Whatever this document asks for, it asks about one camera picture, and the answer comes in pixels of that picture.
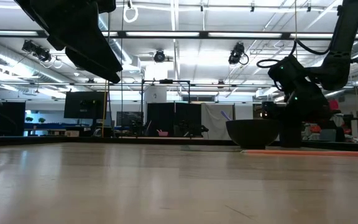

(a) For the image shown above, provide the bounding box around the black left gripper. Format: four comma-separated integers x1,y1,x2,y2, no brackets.
14,0,124,84

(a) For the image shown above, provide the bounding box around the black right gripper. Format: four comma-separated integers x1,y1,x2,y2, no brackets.
261,79,331,123

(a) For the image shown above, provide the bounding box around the tall black cup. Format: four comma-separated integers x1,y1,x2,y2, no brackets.
279,120,303,148

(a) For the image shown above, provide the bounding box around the dark round bowl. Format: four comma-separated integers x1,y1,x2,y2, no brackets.
225,119,281,150

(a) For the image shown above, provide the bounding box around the shelf rack with orange bins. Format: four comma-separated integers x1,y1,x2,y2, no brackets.
301,119,347,142

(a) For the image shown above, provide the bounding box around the large black monitor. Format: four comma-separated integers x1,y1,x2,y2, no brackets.
63,91,108,120

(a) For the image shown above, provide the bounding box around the yellow upright pole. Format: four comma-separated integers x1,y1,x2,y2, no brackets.
101,80,109,138

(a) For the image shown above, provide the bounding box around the small dark monitor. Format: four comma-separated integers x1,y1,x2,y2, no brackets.
116,111,144,128

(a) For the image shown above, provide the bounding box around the blue workbench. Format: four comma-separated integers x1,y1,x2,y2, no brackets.
24,122,105,132

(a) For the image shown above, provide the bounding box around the black room partition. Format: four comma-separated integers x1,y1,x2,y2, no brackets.
146,102,203,138

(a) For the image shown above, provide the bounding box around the white hanging cloth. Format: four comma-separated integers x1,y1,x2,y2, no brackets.
201,103,236,141

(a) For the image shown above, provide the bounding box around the black cabinet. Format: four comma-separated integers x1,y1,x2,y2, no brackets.
0,101,26,137

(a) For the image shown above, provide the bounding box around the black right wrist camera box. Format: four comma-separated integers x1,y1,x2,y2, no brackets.
267,55,308,91

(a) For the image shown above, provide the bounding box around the black hanging cable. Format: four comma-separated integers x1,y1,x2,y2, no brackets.
120,0,125,138
105,12,113,138

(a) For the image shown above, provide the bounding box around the white hanging cable ring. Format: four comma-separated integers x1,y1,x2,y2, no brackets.
123,5,139,24

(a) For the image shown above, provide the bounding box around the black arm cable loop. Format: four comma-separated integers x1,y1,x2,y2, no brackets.
256,39,334,69

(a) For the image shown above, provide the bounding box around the black round ceiling camera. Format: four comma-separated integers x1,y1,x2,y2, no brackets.
153,49,167,63

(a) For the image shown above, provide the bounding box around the black metal frame stand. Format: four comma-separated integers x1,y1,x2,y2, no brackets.
140,78,191,138

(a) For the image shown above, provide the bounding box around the black table edge rail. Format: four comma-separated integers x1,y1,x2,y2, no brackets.
0,136,358,153

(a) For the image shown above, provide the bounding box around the black ceiling camera with cable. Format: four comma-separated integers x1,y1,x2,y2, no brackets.
227,42,250,66

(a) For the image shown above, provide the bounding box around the black overhead frame bar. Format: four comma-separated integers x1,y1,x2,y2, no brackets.
0,29,358,40

